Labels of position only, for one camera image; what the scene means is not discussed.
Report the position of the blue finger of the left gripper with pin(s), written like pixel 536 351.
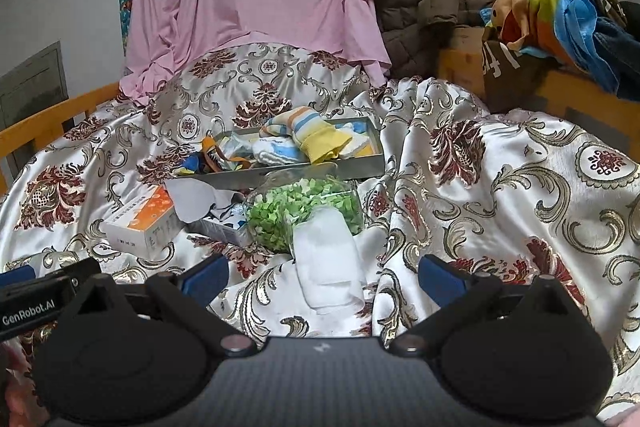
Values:
pixel 17 276

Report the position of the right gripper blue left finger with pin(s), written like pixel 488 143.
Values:
pixel 205 281

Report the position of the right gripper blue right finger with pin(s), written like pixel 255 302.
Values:
pixel 442 282

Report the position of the grey sock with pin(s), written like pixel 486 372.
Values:
pixel 194 199

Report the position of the white satin cloth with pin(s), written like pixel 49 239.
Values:
pixel 328 263

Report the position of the orange fabric band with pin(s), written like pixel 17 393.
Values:
pixel 217 161

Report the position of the white blue patterned sock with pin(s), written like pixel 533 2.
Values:
pixel 277 151

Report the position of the striped yellow cuff sock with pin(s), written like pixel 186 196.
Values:
pixel 315 137

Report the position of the white fluffy sock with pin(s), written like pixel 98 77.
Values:
pixel 359 146

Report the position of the person left hand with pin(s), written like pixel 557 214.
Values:
pixel 19 393

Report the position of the blue white small box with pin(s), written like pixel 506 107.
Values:
pixel 226 225

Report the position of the white orange medicine box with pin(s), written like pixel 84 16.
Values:
pixel 145 226

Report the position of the floral satin bedspread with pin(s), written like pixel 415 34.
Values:
pixel 517 196

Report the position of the clear box of green bits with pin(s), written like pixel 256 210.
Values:
pixel 288 197

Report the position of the grey tray with cartoon picture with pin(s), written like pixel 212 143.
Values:
pixel 365 161

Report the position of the grey door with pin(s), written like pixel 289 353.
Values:
pixel 36 84

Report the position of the brown bag with white letters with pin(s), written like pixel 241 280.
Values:
pixel 510 78

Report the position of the colourful clothes pile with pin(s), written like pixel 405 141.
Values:
pixel 596 38

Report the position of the wooden bed rail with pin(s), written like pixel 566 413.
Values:
pixel 46 126

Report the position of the wooden bed frame right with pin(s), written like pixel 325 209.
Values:
pixel 562 94

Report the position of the colourful wall poster left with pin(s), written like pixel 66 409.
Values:
pixel 125 8

